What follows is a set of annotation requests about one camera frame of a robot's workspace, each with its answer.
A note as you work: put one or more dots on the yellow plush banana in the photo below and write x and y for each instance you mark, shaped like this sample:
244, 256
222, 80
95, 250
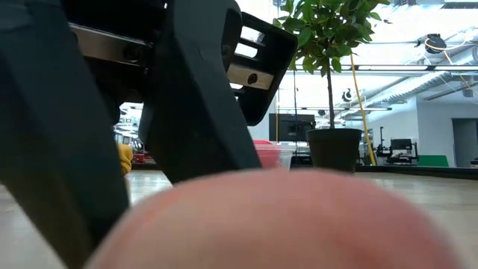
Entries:
126, 158

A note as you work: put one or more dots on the small black ceiling reel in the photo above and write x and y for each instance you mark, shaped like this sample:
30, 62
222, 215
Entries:
348, 95

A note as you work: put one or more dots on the white square column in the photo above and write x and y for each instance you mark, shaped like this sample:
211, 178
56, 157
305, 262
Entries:
266, 132

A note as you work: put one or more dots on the small black desk monitor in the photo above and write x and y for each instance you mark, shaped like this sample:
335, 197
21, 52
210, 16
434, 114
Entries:
401, 145

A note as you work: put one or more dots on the black monitor screen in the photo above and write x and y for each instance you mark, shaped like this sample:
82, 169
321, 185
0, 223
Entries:
291, 129

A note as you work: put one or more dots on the pink peach plush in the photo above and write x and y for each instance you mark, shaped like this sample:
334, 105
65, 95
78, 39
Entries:
280, 224

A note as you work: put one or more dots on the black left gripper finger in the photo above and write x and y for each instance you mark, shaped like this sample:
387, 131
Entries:
48, 130
198, 123

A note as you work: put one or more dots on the potted green tree black pot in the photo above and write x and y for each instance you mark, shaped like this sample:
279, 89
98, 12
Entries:
332, 149

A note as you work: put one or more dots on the clear plastic tupperware container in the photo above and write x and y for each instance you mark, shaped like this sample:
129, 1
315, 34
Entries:
288, 157

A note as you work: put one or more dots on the green board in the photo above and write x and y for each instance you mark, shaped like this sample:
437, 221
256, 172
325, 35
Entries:
433, 161

